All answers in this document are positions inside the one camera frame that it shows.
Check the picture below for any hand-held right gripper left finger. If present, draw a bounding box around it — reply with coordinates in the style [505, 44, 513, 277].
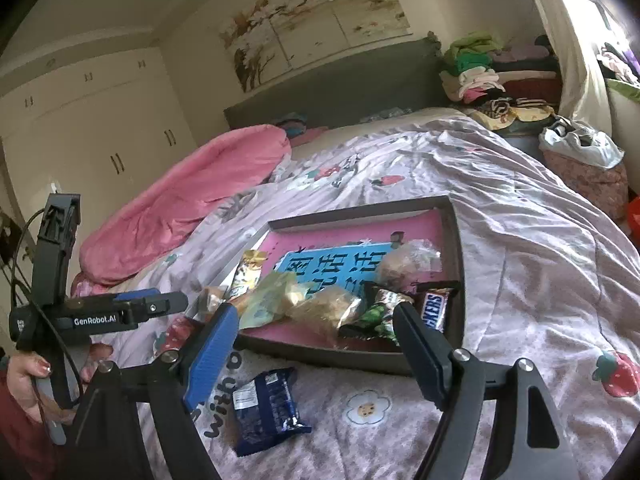
[65, 303, 241, 480]

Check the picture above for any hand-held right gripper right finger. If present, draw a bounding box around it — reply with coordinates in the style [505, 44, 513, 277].
[392, 303, 562, 480]

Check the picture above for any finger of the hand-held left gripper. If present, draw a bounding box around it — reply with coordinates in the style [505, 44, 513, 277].
[133, 291, 190, 321]
[113, 287, 161, 304]

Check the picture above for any orange snack packet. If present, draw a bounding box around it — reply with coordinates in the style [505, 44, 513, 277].
[192, 285, 251, 324]

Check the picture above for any brown chocolate bar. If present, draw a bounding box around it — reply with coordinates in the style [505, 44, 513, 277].
[414, 287, 462, 334]

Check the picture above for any black green cartoon snack packet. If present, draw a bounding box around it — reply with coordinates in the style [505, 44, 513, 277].
[337, 282, 417, 347]

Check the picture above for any dark blue cookie packet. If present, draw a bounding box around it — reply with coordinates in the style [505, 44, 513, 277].
[232, 367, 312, 459]

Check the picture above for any green-trimmed clear pastry packet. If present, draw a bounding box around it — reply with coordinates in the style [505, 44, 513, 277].
[240, 270, 321, 332]

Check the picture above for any yellow white cartoon snack packet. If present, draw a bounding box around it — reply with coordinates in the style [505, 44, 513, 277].
[227, 249, 271, 302]

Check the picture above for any dark cardboard box tray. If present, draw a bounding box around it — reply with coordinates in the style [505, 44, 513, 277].
[185, 195, 469, 377]

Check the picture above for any clear-wrapped pale pastry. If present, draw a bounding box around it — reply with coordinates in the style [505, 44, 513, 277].
[375, 240, 444, 292]

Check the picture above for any clear-wrapped yellowish round pastry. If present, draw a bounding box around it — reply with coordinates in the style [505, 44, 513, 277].
[287, 292, 364, 342]

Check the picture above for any person's left hand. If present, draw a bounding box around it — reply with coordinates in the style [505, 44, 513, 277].
[7, 345, 113, 427]

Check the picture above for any pink quilt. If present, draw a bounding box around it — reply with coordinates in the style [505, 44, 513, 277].
[72, 124, 294, 294]

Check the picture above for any strawberry print blanket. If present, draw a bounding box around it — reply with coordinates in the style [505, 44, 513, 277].
[70, 114, 640, 480]

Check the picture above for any pink book with blue label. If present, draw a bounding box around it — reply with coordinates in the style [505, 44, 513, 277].
[240, 207, 449, 356]

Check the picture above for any white wardrobe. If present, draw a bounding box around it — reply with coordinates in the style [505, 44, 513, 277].
[0, 42, 199, 212]

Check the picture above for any blue pink pillow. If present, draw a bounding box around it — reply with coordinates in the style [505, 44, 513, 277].
[272, 117, 312, 142]

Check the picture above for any floral fabric bag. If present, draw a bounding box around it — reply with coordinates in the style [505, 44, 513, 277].
[542, 149, 630, 222]

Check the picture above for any red plastic bag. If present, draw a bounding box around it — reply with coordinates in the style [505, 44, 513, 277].
[625, 197, 640, 247]

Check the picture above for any grey bed headboard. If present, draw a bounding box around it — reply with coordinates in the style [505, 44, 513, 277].
[223, 35, 447, 134]

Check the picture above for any pile of folded clothes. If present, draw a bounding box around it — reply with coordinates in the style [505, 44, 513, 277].
[439, 31, 561, 127]

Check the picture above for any cream curtain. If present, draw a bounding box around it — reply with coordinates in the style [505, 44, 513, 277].
[515, 0, 609, 124]

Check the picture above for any clothes heap on windowsill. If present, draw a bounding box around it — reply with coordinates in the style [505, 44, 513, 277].
[597, 42, 640, 89]

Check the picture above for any black cable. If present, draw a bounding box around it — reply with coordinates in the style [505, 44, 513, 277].
[9, 205, 83, 412]

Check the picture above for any tree landscape wall painting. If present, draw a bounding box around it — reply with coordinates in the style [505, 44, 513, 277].
[218, 0, 412, 93]

